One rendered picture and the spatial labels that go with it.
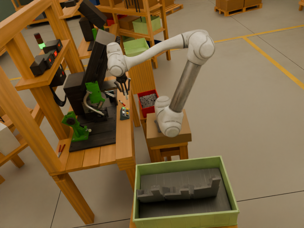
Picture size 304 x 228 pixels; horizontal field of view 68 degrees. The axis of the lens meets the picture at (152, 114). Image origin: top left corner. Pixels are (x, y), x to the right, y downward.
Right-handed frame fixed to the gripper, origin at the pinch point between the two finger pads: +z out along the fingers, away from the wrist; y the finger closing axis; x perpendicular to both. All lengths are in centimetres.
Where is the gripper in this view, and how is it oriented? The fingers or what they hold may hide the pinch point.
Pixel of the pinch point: (125, 95)
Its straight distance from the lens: 175.7
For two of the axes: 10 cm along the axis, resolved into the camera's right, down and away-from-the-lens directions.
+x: -1.1, -6.0, 7.9
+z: 1.6, 7.7, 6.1
